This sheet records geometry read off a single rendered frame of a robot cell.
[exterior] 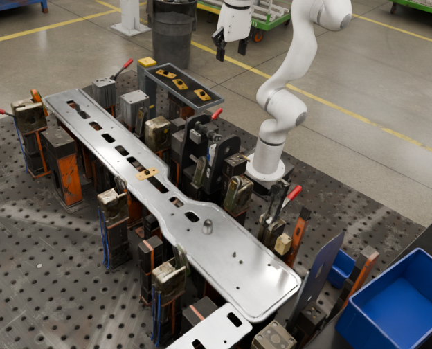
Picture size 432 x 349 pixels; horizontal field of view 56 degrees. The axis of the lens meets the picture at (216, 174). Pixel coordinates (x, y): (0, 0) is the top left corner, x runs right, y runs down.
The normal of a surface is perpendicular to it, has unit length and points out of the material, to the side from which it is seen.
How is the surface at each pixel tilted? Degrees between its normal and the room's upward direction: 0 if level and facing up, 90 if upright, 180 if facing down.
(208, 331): 0
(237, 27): 93
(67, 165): 90
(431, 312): 0
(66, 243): 0
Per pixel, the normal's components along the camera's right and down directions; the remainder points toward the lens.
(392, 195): 0.09, -0.76
